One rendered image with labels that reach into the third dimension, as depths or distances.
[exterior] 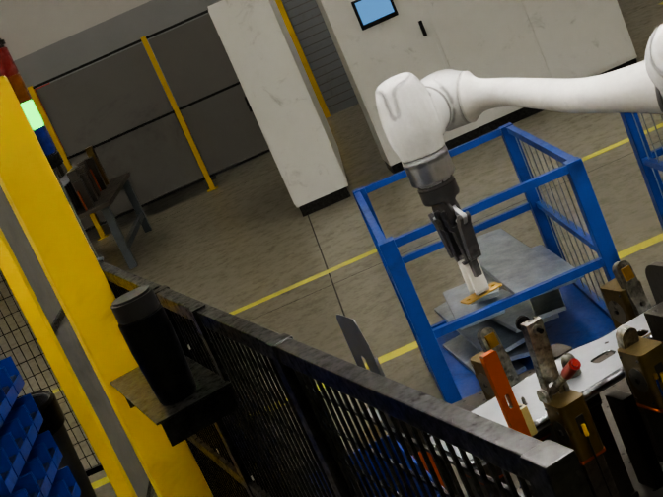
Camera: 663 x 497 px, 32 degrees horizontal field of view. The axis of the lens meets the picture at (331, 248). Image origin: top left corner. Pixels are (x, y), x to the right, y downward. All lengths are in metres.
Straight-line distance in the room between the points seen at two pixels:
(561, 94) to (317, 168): 8.17
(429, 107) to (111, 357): 0.86
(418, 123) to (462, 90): 0.15
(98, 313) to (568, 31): 8.41
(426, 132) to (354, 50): 8.02
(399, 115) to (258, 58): 7.96
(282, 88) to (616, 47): 2.97
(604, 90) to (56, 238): 1.13
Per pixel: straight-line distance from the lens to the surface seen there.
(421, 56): 10.25
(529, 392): 2.42
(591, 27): 10.61
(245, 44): 10.09
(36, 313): 4.68
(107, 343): 2.48
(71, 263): 2.45
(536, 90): 2.15
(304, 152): 10.18
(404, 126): 2.15
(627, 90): 2.02
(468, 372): 4.92
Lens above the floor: 1.95
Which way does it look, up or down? 13 degrees down
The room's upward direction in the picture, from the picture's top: 24 degrees counter-clockwise
